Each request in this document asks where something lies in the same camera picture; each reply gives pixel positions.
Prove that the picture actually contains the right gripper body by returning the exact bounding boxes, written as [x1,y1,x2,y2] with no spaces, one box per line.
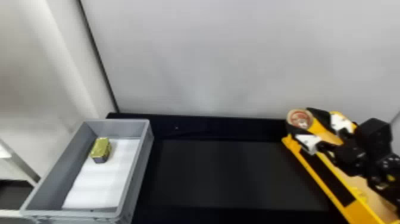
[330,136,373,178]

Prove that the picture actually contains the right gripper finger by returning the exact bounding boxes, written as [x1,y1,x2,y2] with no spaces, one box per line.
[294,133,335,156]
[307,107,358,134]

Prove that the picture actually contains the yellow snack packet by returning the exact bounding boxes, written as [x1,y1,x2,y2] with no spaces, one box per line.
[89,136,113,164]

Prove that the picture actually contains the white foam pad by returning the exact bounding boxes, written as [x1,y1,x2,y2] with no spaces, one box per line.
[61,137,142,211]

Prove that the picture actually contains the grey crate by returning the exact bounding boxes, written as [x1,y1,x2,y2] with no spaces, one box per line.
[19,118,155,224]

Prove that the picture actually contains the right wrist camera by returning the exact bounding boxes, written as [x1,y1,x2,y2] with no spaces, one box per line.
[355,117,393,158]

